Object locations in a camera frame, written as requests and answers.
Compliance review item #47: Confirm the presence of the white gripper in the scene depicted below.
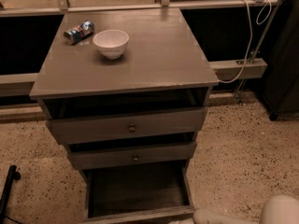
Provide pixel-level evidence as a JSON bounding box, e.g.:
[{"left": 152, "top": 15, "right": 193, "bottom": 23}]
[{"left": 169, "top": 208, "right": 259, "bottom": 224}]

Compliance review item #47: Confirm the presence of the grey bottom drawer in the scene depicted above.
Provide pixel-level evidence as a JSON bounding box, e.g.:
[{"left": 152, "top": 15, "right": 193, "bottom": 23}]
[{"left": 83, "top": 160, "right": 194, "bottom": 224}]

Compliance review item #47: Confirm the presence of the grey drawer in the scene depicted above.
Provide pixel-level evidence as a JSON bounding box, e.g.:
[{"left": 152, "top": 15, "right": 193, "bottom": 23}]
[
  {"left": 67, "top": 141, "right": 196, "bottom": 170},
  {"left": 47, "top": 107, "right": 207, "bottom": 144},
  {"left": 83, "top": 160, "right": 194, "bottom": 224}
]

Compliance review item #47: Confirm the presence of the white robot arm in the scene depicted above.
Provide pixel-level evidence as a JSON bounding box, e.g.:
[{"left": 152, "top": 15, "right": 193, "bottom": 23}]
[{"left": 168, "top": 195, "right": 299, "bottom": 224}]

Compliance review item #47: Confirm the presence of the grey middle drawer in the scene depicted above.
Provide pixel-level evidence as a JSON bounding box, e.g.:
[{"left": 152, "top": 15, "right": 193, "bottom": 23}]
[{"left": 67, "top": 141, "right": 196, "bottom": 170}]

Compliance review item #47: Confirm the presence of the grey top drawer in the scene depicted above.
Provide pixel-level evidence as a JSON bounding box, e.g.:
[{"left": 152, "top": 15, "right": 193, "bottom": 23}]
[{"left": 47, "top": 107, "right": 207, "bottom": 144}]

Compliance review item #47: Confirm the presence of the grey wooden drawer cabinet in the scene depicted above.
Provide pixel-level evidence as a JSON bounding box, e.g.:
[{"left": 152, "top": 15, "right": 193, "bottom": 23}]
[{"left": 30, "top": 8, "right": 218, "bottom": 179}]

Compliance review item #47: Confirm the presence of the thin metal diagonal rod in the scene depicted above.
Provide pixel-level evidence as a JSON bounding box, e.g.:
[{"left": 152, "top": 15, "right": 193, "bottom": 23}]
[{"left": 232, "top": 0, "right": 283, "bottom": 104}]

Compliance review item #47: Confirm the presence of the dark cabinet at right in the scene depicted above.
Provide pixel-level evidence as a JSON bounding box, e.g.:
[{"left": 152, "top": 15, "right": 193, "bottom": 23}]
[{"left": 261, "top": 0, "right": 299, "bottom": 120}]

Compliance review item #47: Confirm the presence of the black floor stand leg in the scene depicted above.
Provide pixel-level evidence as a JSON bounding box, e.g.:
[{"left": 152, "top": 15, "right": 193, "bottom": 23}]
[{"left": 0, "top": 165, "right": 21, "bottom": 224}]

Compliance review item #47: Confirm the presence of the white ceramic bowl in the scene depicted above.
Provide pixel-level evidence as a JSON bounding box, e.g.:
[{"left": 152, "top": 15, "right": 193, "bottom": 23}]
[{"left": 93, "top": 30, "right": 129, "bottom": 59}]

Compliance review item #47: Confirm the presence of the blue crushed drink can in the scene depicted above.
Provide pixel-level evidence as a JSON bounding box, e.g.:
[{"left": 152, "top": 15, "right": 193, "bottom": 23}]
[{"left": 64, "top": 21, "right": 95, "bottom": 45}]

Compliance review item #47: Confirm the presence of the white hanging cable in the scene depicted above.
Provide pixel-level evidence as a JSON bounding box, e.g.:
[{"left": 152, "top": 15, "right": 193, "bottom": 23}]
[{"left": 217, "top": 0, "right": 273, "bottom": 85}]

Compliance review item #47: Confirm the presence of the grey metal railing frame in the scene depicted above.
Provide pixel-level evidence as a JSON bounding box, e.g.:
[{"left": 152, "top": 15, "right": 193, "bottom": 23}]
[{"left": 1, "top": 0, "right": 266, "bottom": 99}]

